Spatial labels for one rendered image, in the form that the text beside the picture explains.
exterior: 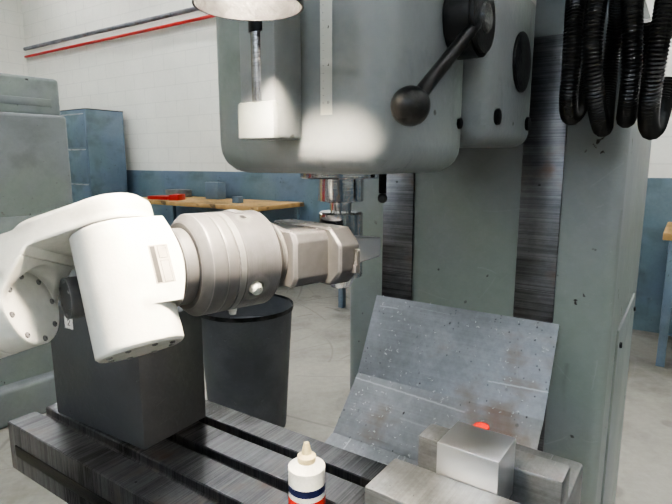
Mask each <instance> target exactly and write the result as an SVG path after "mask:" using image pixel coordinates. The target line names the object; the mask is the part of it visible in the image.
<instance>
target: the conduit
mask: <svg viewBox="0 0 672 504"><path fill-rule="evenodd" d="M607 4H608V0H566V1H565V13H564V14H565V15H564V17H565V18H564V20H565V21H564V32H563V33H564V35H563V36H564V38H563V40H564V42H563V44H564V45H563V46H562V47H563V49H562V51H563V53H562V54H563V56H562V58H563V60H562V62H563V63H562V64H561V65H562V67H561V69H562V71H561V73H562V74H561V75H560V76H561V78H560V79H561V81H560V83H561V84H560V85H559V86H560V88H559V89H560V91H559V93H560V94H559V114H560V118H561V120H562V122H564V123H565V124H567V125H576V124H577V123H578V122H580V121H581V120H582V119H583V118H584V116H585V114H586V113H587V112H588V117H589V121H590V125H591V128H592V131H593V133H594V134H595V135H597V136H598V137H606V136H607V135H609V134H611V132H612V130H613V127H614V118H615V117H614V116H615V115H614V114H615V113H614V112H615V103H616V102H615V101H616V99H615V98H616V90H617V89H616V87H617V84H618V83H617V81H618V80H617V78H618V77H617V76H618V72H619V71H618V70H619V68H618V67H619V66H620V65H619V63H620V61H619V60H621V61H622V62H621V63H620V64H621V65H622V66H621V67H620V68H621V70H620V72H621V74H620V75H621V77H620V79H621V80H620V81H619V82H620V85H619V86H620V87H619V89H620V90H619V94H618V95H619V97H618V105H617V106H618V107H617V113H616V121H617V125H619V126H620V127H622V128H629V127H631V126H632V125H634V124H635V121H636V119H638V120H637V121H638V122H637V123H638V124H637V125H638V130H639V132H640V134H641V136H642V137H643V138H645V139H647V140H654V139H657V138H659V137H660V136H661V135H662V134H663V133H664V132H665V130H666V128H667V125H668V122H669V119H670V115H671V111H672V77H670V76H665V75H666V74H665V73H664V72H665V71H666V70H665V68H666V67H667V66H666V64H667V63H668V62H667V61H666V60H668V57H667V56H668V55H669V54H668V52H669V51H670V50H669V48H670V47H671V46H670V45H669V44H670V43H671V41H670V40H671V39H672V0H655V1H654V5H653V7H654V9H653V13H652V15H653V16H652V17H651V18H652V19H645V20H643V18H644V16H643V15H644V13H643V12H644V9H643V8H644V0H609V6H608V7H609V9H608V10H609V12H608V13H609V15H608V18H607V19H608V21H607V22H608V24H607V26H608V27H607V30H606V32H607V33H606V35H607V36H606V37H605V38H606V40H605V42H606V43H605V45H606V46H605V47H604V48H605V49H604V51H605V52H604V53H603V51H602V49H603V47H602V46H603V43H602V42H603V41H604V40H603V37H604V36H603V34H604V32H603V31H604V23H605V15H606V9H607ZM582 42H583V43H582ZM582 45H583V47H582ZM582 49H583V51H582ZM621 50H622V51H621ZM602 53H603V54H604V56H603V55H602ZM621 53H622V54H621ZM581 54H583V55H581ZM620 54H621V55H620ZM581 57H583V59H581ZM602 57H603V58H604V59H602ZM620 57H622V58H621V59H620ZM581 60H583V62H582V63H581V62H580V61H581ZM602 61H603V62H602ZM581 64H583V65H582V71H581V70H580V68H581V66H580V65H581ZM580 72H581V74H580ZM580 75H581V77H579V76H580ZM664 76H665V77H664ZM580 78H581V79H580ZM579 79H580V81H579Z"/></svg>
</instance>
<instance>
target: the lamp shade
mask: <svg viewBox="0 0 672 504"><path fill-rule="evenodd" d="M192 5H193V6H194V7H195V8H196V9H197V10H199V11H201V12H203V13H206V14H209V15H212V16H216V17H220V18H226V19H232V20H242V21H271V20H280V19H285V18H290V17H293V16H296V15H298V14H299V13H301V12H302V11H303V9H304V0H192Z"/></svg>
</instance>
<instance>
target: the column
mask: <svg viewBox="0 0 672 504"><path fill-rule="evenodd" d="M565 1H566V0H537V1H536V14H535V31H534V47H533V63H532V80H531V96H530V112H529V117H530V118H531V128H530V130H529V131H528V135H527V138H526V140H525V141H524V142H523V143H522V144H521V145H519V146H517V147H512V148H459V153H458V156H457V157H456V159H455V161H454V162H453V163H452V164H451V165H450V166H449V167H447V168H445V169H443V170H441V171H436V172H421V173H396V174H387V188H386V193H384V194H386V196H387V201H386V202H385V203H380V202H379V201H378V199H377V198H378V195H379V194H380V193H378V190H379V179H363V201H362V202H354V203H352V210H358V211H361V212H362V213H363V236H371V237H380V238H381V249H380V256H378V257H375V258H372V259H369V260H366V261H363V262H362V276H361V277H359V278H356V279H354V281H353V283H352V285H351V286H350V390H351V388H352V385H353V383H354V381H355V378H356V376H357V373H358V370H359V366H360V362H361V358H362V354H363V350H364V345H365V341H366V337H367V333H368V329H369V325H370V321H371V317H372V313H373V309H374V305H375V301H376V296H377V295H379V296H383V295H384V296H386V297H392V298H398V299H404V300H411V301H417V302H423V303H429V304H430V303H431V304H435V305H442V306H448V307H454V308H460V309H466V310H473V311H479V312H485V313H491V314H497V315H504V316H510V317H516V318H522V319H529V320H535V321H541V322H547V323H553V324H559V330H558V336H557V342H556V349H555V355H554V361H553V367H552V373H551V379H550V385H549V391H548V398H547V404H546V410H545V416H544V422H543V426H542V431H541V435H540V440H539V444H538V448H537V450H539V451H542V452H546V453H549V454H552V455H556V456H559V457H562V458H566V459H569V460H572V461H576V462H579V463H581V464H582V466H583V474H582V486H581V497H580V504H615V498H616V488H617V478H618V468H619V458H620V448H621V438H622V429H623V419H624V409H625V399H626V389H627V379H628V369H629V359H630V349H631V340H632V330H633V320H634V311H636V307H635V300H636V290H637V280H638V270H639V260H640V251H641V241H642V231H643V221H644V211H645V201H646V191H647V181H648V171H649V162H650V152H651V142H652V140H647V139H645V138H643V137H642V136H641V134H640V132H639V130H638V125H637V124H638V123H637V122H638V121H637V120H638V119H636V121H635V124H634V125H632V126H631V127H629V128H622V127H620V126H619V125H617V121H616V113H617V107H618V106H617V105H618V97H619V95H618V94H619V90H620V89H619V87H620V86H619V85H620V82H619V81H620V80H621V79H620V77H621V75H620V74H621V72H620V70H621V68H620V67H621V66H622V65H621V64H620V63H621V62H622V61H621V60H619V61H620V63H619V65H620V66H619V67H618V68H619V70H618V71H619V72H618V76H617V77H618V78H617V80H618V81H617V83H618V84H617V87H616V89H617V90H616V98H615V99H616V101H615V102H616V103H615V112H614V113H615V114H614V115H615V116H614V117H615V118H614V127H613V130H612V132H611V134H609V135H607V136H606V137H598V136H597V135H595V134H594V133H593V131H592V128H591V125H590V121H589V117H588V112H587V113H586V114H585V116H584V118H583V119H582V120H581V121H580V122H578V123H577V124H576V125H567V124H565V123H564V122H562V120H561V118H560V114H559V94H560V93H559V91H560V89H559V88H560V86H559V85H560V84H561V83H560V81H561V79H560V78H561V76H560V75H561V74H562V73H561V71H562V69H561V67H562V65H561V64H562V63H563V62H562V60H563V58H562V56H563V54H562V53H563V51H562V49H563V47H562V46H563V45H564V44H563V42H564V40H563V38H564V36H563V35H564V33H563V32H564V21H565V20H564V18H565V17H564V15H565V14H564V13H565Z"/></svg>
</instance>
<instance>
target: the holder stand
mask: <svg viewBox="0 0 672 504"><path fill-rule="evenodd" d="M60 304H61V303H60V300H58V308H59V327H58V331H57V333H56V335H55V336H54V338H53V339H52V340H51V349H52V359H53V369H54V379H55V390H56V400H57V410H58V412H59V413H61V414H63V415H66V416H68V417H70V418H72V419H75V420H77V421H79V422H82V423H84V424H86V425H88V426H91V427H93V428H95V429H97V430H100V431H102V432H104V433H107V434H109V435H111V436H113V437H116V438H118V439H120V440H122V441H125V442H127V443H129V444H131V445H134V446H136V447H138V448H141V449H143V450H146V449H148V448H150V447H152V446H154V445H155V444H157V443H159V442H161V441H163V440H164V439H166V438H168V437H170V436H172V435H173V434H175V433H177V432H179V431H181V430H183V429H184V428H186V427H188V426H190V425H192V424H193V423H195V422H197V421H199V420H201V419H202V418H204V417H205V416H206V408H205V386H204V364H203V343H202V321H201V316H192V315H190V314H188V313H187V312H186V311H184V310H183V309H182V308H181V307H180V306H178V307H177V309H178V313H179V317H180V321H181V325H182V329H183V333H184V338H183V340H182V341H181V342H179V343H177V344H175V345H174V346H171V347H167V348H164V349H161V350H158V351H157V352H155V353H149V354H145V355H141V356H138V357H134V358H132V359H130V360H127V359H125V360H121V361H116V362H112V363H99V362H97V361H95V358H94V353H93V348H92V344H91V339H90V335H89V330H88V325H87V321H86V316H84V317H79V318H73V319H67V318H66V317H65V316H64V313H63V311H62V307H61V305H60Z"/></svg>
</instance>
